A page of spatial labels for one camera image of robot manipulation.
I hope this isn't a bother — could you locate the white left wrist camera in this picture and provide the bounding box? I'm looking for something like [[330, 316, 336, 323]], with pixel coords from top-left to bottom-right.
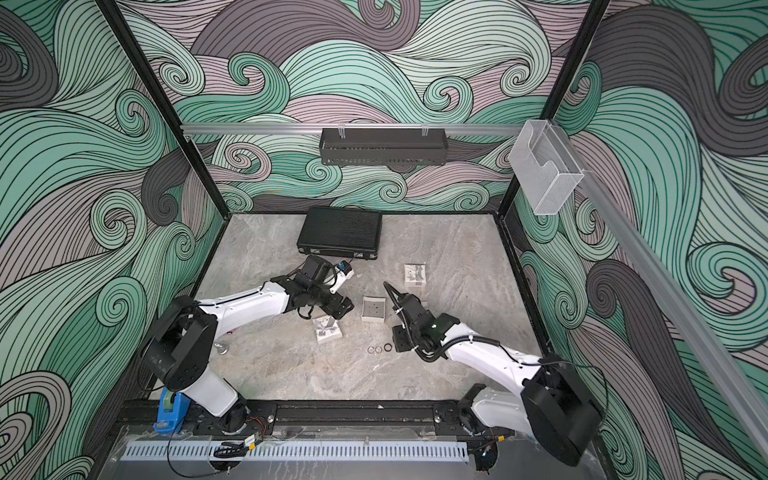
[[329, 260, 354, 294]]

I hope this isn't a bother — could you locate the white slotted cable duct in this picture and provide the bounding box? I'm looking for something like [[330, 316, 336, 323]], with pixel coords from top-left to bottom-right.
[[119, 440, 469, 463]]

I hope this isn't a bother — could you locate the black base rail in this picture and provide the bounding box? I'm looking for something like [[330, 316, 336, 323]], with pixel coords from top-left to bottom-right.
[[115, 400, 512, 439]]

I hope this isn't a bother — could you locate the small white bow gift box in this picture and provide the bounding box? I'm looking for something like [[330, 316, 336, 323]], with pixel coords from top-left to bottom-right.
[[312, 316, 343, 344]]

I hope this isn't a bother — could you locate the black wall shelf tray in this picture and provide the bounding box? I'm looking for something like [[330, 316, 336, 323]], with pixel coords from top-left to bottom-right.
[[319, 127, 449, 167]]

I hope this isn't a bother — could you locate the black ribbed hard case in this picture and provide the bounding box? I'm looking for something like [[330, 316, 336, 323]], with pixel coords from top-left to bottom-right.
[[296, 207, 383, 260]]

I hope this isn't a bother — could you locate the aluminium wall rail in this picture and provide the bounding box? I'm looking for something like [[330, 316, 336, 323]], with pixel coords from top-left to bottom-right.
[[181, 122, 529, 138]]

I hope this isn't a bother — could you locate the clear plastic wall holder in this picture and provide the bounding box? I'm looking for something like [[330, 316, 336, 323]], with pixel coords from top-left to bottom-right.
[[508, 120, 584, 216]]

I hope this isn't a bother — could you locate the white gift box lid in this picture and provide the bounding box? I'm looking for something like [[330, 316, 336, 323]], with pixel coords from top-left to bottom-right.
[[404, 264, 427, 287]]

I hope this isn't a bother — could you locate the black corner frame post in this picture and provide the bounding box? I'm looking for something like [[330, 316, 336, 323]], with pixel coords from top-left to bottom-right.
[[95, 0, 232, 221]]

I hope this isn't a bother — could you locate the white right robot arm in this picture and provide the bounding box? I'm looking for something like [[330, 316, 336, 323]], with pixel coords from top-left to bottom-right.
[[384, 283, 606, 467]]

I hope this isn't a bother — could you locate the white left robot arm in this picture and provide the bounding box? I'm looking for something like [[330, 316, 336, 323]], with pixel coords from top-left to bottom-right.
[[139, 255, 354, 435]]

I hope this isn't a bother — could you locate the silver metal knob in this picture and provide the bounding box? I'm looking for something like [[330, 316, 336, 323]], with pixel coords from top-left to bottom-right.
[[214, 342, 229, 355]]

